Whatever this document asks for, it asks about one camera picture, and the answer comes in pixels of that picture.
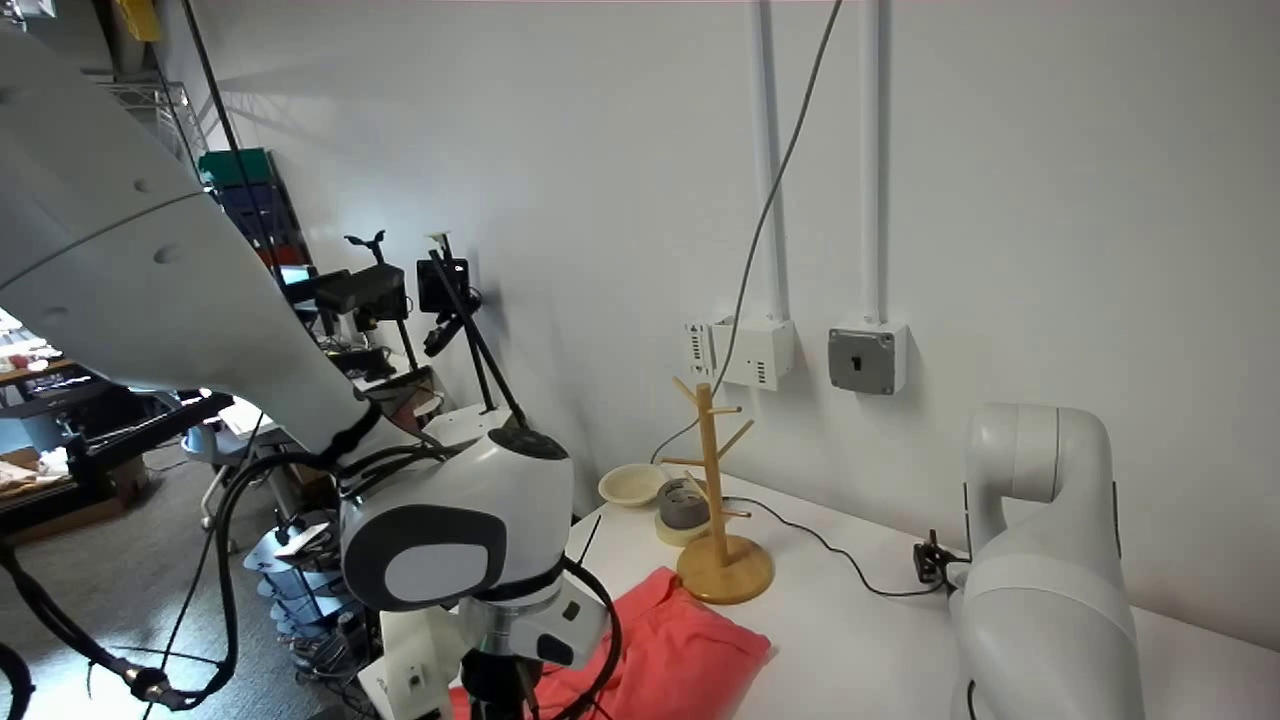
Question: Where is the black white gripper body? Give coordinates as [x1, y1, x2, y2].
[374, 562, 607, 720]

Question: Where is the red sweatshirt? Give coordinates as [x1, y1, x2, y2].
[444, 563, 775, 720]

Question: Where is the white static robot arm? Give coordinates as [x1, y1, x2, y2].
[951, 403, 1143, 720]

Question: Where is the white moving robot arm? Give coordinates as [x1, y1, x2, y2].
[0, 25, 607, 720]

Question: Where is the beige masking tape roll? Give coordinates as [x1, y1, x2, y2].
[654, 517, 706, 548]

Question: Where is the wooden mug tree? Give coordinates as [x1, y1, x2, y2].
[677, 383, 773, 603]

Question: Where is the white socket box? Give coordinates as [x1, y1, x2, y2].
[684, 319, 730, 382]

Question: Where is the white junction box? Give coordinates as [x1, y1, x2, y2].
[723, 319, 794, 391]

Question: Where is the grey junction box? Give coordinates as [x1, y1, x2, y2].
[826, 325, 907, 395]

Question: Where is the grey duct tape roll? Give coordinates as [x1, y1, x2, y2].
[659, 479, 706, 529]

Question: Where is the thin black table cable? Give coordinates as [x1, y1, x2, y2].
[566, 493, 936, 603]

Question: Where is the black camera tripod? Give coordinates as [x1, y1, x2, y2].
[415, 232, 562, 462]

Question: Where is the grey wall cable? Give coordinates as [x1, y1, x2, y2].
[649, 0, 849, 468]

